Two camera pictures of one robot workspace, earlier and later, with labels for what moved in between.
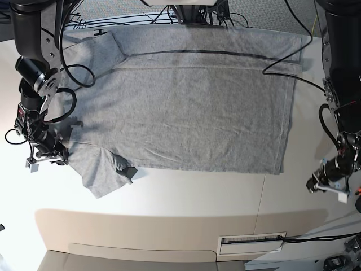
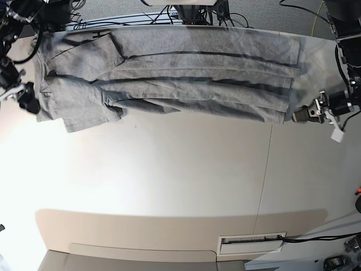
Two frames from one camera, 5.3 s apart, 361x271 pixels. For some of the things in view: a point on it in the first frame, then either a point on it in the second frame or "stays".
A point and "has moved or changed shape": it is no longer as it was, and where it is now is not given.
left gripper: x=48 y=142 → x=26 y=99
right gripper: x=334 y=175 → x=314 y=112
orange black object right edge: x=359 y=192 stays
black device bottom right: x=338 y=261 stays
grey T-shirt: x=198 y=97 has moved or changed shape
